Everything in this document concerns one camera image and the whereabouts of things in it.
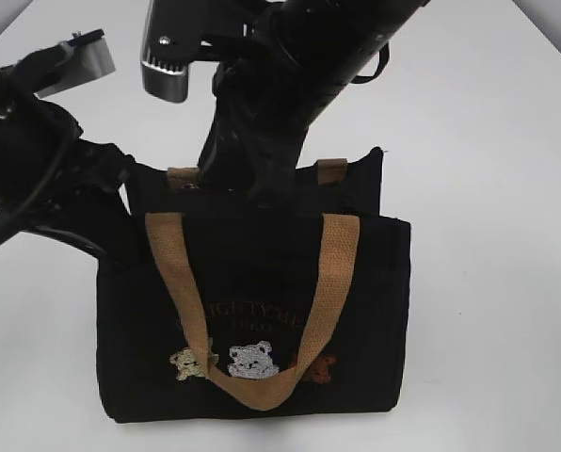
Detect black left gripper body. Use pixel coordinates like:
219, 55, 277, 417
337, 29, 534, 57
7, 138, 136, 265

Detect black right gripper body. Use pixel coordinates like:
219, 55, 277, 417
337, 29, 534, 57
198, 63, 316, 207

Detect black canvas tote bag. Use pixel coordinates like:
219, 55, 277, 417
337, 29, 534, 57
96, 148, 411, 423

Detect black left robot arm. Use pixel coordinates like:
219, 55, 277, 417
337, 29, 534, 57
0, 29, 140, 266

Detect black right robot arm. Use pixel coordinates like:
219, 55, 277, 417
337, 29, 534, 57
197, 0, 425, 205

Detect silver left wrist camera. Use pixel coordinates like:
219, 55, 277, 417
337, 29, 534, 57
0, 28, 117, 98

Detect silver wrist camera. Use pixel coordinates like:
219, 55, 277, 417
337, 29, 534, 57
140, 0, 265, 104
0, 28, 117, 98

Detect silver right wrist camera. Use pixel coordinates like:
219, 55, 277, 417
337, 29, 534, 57
140, 0, 265, 104

